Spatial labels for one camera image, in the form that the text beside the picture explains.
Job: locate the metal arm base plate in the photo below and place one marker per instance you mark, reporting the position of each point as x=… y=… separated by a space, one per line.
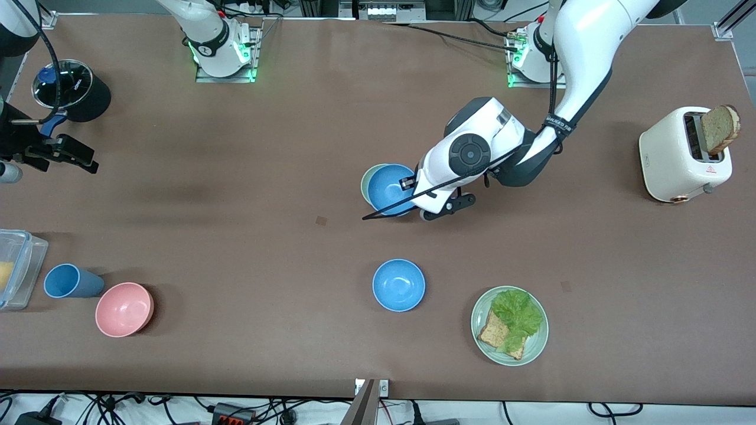
x=253 y=53
x=520 y=82

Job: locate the black pot with glass lid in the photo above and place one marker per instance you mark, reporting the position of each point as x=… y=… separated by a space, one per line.
x=82 y=94

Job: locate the brown toast slice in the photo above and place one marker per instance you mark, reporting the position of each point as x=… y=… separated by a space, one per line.
x=720 y=127

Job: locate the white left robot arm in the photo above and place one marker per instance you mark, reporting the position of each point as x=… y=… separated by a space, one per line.
x=585 y=47

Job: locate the black power adapter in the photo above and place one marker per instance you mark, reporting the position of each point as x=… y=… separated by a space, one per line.
x=35 y=419

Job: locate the pale green bowl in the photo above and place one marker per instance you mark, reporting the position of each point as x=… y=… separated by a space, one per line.
x=364 y=184

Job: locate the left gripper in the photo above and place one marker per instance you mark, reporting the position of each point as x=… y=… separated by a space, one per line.
x=407 y=184

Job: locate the blue bowl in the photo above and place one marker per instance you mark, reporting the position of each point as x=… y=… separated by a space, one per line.
x=398 y=285
x=387 y=189

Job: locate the pink bowl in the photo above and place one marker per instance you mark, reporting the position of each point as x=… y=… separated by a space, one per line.
x=124 y=309

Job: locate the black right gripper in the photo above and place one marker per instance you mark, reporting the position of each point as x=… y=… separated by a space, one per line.
x=18 y=141

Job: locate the yellow food block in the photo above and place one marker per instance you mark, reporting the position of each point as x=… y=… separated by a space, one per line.
x=3 y=276

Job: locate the green lettuce leaf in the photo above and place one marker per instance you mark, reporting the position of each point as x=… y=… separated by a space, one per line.
x=518 y=313

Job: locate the blue cup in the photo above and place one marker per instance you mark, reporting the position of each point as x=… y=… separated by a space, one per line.
x=65 y=281

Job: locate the brown bread slice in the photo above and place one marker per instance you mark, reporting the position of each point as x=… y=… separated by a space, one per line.
x=491 y=333

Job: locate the clear plastic container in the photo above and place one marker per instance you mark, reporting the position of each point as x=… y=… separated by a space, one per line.
x=20 y=268

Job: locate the black power strip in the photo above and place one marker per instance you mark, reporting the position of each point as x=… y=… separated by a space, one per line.
x=233 y=414

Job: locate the grey camera mount bar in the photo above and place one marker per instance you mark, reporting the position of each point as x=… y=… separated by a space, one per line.
x=361 y=407

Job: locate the aluminium frame corner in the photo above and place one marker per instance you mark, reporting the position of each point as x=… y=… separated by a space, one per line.
x=732 y=23
x=47 y=18

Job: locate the cream toaster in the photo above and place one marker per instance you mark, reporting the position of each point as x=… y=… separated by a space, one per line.
x=670 y=156

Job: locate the white mount bracket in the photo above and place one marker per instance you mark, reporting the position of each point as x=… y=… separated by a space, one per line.
x=384 y=388

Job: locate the pale green plate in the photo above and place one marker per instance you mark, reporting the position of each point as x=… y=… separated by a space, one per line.
x=536 y=341

